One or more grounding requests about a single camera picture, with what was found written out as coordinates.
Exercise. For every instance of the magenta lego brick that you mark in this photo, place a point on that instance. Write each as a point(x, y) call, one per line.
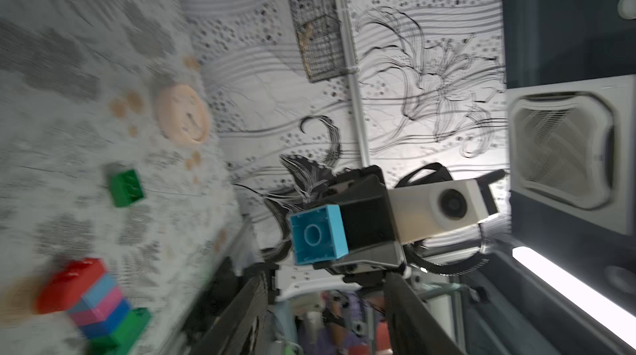
point(88, 312)

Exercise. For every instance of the black wire wall basket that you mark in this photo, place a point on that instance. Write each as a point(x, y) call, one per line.
point(318, 34)

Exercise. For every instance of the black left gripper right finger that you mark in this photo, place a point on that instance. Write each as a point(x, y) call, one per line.
point(412, 329)

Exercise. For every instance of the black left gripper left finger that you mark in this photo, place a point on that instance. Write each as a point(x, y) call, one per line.
point(239, 327)

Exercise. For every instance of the long green lego brick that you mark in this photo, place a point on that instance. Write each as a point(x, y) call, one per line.
point(123, 338)

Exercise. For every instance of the small teal lego brick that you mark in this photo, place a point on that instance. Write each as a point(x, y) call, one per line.
point(318, 235)

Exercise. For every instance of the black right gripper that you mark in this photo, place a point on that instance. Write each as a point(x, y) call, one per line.
point(368, 221)

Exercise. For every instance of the white ceiling air conditioner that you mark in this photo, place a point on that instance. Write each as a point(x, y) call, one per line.
point(572, 147)

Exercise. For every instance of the large pink round clock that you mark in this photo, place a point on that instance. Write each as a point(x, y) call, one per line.
point(183, 116)

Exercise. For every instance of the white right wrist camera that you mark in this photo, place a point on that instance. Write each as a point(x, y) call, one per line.
point(426, 210)

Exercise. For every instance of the red lego brick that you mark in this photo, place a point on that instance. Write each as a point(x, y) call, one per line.
point(65, 288)

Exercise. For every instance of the ceiling light strip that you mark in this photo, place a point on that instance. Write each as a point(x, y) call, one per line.
point(611, 316)

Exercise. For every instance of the small light blue lego brick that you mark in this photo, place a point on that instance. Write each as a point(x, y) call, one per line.
point(95, 294)

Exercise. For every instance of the dark blue square lego brick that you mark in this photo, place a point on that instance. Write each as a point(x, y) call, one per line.
point(109, 325)

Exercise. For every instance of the dark green lego brick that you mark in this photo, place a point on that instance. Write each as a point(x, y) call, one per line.
point(125, 189)

